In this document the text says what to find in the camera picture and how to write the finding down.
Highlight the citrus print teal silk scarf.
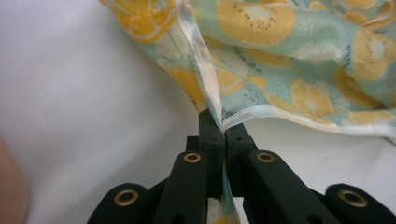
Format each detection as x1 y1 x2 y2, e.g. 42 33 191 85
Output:
99 0 396 224

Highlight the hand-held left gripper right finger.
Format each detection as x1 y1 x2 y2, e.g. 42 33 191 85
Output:
224 122 260 198

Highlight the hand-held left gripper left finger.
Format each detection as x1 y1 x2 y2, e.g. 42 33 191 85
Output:
185 108 226 201

